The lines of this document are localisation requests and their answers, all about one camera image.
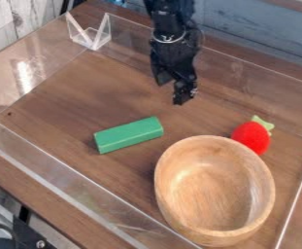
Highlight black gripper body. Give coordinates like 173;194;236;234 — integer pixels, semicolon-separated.
147;37;203;93

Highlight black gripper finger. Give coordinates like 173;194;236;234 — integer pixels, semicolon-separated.
151;60;173;86
173;79;197;105

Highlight red toy strawberry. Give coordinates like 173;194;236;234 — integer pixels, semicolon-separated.
230;115;276;156

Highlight green rectangular block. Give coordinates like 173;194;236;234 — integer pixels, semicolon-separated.
93;117;164;154

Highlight wooden bowl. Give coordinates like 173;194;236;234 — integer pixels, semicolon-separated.
155;135;276;247

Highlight black clamp under table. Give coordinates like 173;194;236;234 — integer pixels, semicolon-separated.
0;211;57;249

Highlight clear acrylic corner bracket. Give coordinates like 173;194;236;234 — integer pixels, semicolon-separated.
65;13;112;51

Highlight clear acrylic back wall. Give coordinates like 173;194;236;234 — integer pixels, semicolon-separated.
109;16;302;137

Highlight clear acrylic wall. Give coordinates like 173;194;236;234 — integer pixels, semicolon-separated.
0;110;203;249
109;16;302;137

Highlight clear acrylic front wall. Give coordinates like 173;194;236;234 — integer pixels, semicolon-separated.
0;110;203;249

